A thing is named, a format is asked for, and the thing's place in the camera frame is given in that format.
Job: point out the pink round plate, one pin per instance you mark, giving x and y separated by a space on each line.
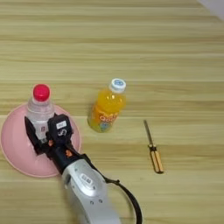
14 145

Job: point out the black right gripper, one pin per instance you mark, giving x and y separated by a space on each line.
62 156

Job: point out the clear water bottle red cap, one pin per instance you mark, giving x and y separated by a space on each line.
39 110

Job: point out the black box with white label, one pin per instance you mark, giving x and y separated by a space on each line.
60 128

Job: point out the orange juice bottle white cap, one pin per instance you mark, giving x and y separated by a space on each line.
106 110

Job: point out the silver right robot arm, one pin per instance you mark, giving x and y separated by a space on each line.
87 195

